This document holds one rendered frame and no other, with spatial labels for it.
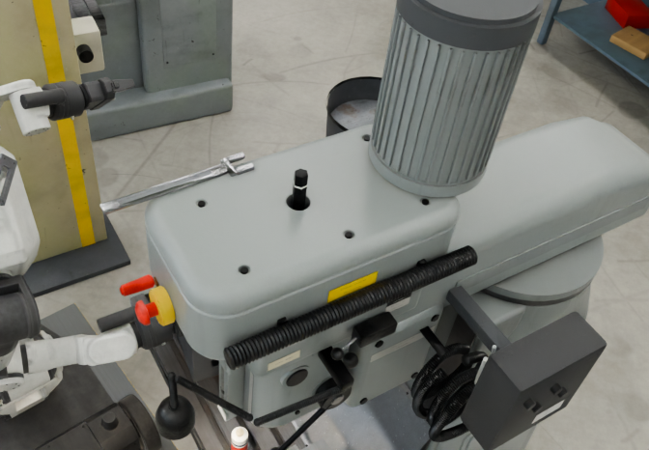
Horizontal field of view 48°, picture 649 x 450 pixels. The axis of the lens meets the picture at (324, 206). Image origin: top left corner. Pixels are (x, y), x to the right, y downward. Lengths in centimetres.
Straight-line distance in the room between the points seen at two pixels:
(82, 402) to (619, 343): 239
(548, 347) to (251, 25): 413
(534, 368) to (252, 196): 52
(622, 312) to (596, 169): 230
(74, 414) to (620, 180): 172
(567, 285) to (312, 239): 68
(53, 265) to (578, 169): 257
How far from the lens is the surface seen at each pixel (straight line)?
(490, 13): 101
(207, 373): 201
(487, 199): 140
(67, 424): 245
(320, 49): 494
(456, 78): 103
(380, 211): 113
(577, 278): 161
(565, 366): 125
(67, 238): 351
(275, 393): 137
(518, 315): 156
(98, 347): 176
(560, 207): 147
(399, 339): 140
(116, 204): 111
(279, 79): 462
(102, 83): 188
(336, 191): 115
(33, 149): 313
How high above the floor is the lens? 268
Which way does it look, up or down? 45 degrees down
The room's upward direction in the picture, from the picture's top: 8 degrees clockwise
